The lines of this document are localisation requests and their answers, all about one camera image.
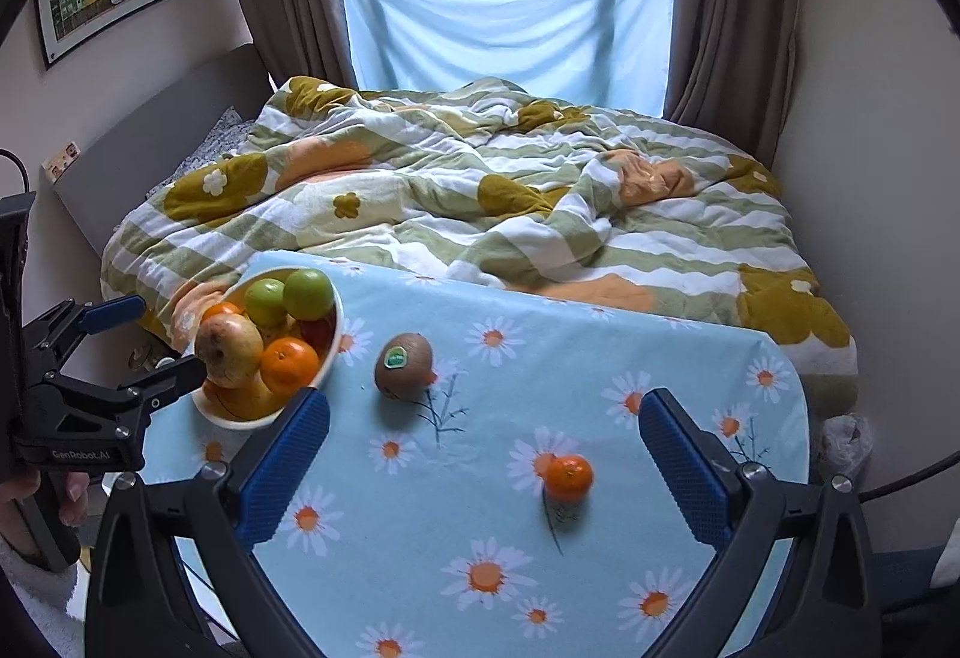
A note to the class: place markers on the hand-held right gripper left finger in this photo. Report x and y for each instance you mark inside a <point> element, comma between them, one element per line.
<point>285,470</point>

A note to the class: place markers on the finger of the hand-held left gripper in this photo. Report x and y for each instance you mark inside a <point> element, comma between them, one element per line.
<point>112,313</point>
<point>172,380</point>

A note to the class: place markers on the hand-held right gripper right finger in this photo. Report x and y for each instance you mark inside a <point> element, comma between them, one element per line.
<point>682,470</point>

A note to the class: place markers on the wrinkled yellow apple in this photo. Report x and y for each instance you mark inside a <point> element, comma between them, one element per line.
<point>225,347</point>

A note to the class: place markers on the cream bowl with yellow duck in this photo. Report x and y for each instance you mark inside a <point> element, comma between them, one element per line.
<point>232,419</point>

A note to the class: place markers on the small tangerine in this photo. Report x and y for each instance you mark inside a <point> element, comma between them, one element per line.
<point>568,476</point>
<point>221,311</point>

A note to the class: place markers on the large green apple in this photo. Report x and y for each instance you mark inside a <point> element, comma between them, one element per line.
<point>307,293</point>

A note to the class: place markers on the person's left forearm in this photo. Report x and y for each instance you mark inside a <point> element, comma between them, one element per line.
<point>37,587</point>

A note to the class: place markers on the person's left hand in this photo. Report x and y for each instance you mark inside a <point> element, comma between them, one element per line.
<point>77,497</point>

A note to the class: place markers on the small green apple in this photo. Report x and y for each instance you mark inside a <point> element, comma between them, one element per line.
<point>266,302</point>

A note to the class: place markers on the red cherry tomato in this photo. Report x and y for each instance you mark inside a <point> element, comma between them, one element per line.
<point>315,330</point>

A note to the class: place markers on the brown kiwi with green sticker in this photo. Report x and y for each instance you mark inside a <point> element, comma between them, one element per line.
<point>403,364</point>

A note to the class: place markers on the white plastic bag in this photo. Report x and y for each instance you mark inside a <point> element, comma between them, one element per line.
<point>847,448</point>

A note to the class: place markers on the grey bed headboard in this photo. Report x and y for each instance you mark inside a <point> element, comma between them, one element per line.
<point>150,133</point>

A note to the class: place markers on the blue daisy print tablecloth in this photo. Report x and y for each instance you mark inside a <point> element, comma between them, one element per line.
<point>525,365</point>

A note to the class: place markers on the grey patterned bed sheet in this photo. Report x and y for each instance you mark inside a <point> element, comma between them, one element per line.
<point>217,137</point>

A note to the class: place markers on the dark blue cloth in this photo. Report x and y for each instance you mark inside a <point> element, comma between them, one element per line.
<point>907,583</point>

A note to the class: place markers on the green striped flower blanket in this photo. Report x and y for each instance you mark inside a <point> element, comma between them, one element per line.
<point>487,193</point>

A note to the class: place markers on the light blue window cloth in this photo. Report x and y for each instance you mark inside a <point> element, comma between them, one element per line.
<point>510,21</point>

